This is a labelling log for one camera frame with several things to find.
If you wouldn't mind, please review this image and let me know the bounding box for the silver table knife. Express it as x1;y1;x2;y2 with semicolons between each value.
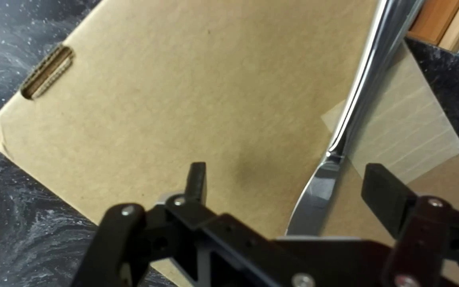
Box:
286;0;424;236

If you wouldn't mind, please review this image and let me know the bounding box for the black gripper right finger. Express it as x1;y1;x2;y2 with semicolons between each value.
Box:
362;162;418;237

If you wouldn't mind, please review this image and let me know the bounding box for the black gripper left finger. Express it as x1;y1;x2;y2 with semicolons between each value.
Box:
185;162;207;204

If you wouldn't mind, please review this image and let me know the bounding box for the brown cardboard box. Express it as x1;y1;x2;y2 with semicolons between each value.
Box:
0;0;459;287

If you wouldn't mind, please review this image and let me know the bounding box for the open wooden drawer white front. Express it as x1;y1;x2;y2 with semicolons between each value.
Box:
408;0;459;54

